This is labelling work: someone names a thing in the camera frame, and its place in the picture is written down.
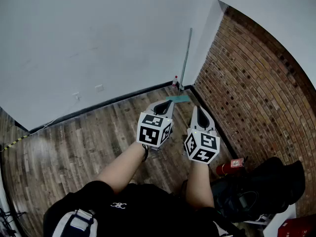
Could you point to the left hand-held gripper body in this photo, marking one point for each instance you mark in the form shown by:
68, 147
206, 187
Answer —
148, 136

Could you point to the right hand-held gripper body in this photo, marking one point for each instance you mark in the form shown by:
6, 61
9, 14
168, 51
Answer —
202, 147

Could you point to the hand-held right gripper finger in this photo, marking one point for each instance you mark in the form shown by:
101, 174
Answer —
194, 120
209, 121

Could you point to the person's left forearm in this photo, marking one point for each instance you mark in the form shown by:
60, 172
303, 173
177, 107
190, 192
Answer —
121, 169

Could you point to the person's right forearm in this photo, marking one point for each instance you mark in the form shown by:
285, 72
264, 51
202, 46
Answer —
198, 184

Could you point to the black skirting board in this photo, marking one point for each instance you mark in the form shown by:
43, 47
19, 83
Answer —
214, 122
103, 102

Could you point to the plastic bottle with red cap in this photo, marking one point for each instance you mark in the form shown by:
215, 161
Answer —
174, 81

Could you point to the red fire extinguisher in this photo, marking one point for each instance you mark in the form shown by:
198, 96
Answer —
225, 169

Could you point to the black backpack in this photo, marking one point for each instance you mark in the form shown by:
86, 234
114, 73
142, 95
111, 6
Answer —
266, 189

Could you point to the person's black clothing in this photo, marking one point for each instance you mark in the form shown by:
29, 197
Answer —
148, 213

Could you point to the white and navy chest pack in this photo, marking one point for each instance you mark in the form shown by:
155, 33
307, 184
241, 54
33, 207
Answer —
74, 225

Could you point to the red box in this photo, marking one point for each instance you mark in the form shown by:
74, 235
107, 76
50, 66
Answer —
298, 228

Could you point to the white wall socket with plug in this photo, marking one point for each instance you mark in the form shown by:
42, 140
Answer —
77, 96

